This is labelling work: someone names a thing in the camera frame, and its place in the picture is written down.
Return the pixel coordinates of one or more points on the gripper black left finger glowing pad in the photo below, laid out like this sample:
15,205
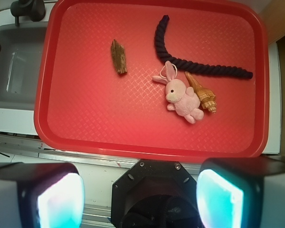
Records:
41,195

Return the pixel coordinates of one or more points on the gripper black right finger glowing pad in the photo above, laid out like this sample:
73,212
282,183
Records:
242,192

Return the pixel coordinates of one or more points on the brown wood chip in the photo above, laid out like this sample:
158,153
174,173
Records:
118,57

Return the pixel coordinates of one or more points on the tan spiral seashell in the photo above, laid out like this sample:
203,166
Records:
206,96

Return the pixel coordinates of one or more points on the red plastic tray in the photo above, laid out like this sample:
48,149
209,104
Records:
84,105

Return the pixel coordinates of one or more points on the pink plush bunny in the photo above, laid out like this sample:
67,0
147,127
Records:
181,99

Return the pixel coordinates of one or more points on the grey toy sink basin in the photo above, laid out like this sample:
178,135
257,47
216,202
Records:
20,58

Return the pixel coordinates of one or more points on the dark grey toy faucet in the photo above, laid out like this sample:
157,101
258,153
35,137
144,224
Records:
34,9

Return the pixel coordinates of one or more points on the black octagonal wrist mount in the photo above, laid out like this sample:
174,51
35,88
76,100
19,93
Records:
155,194

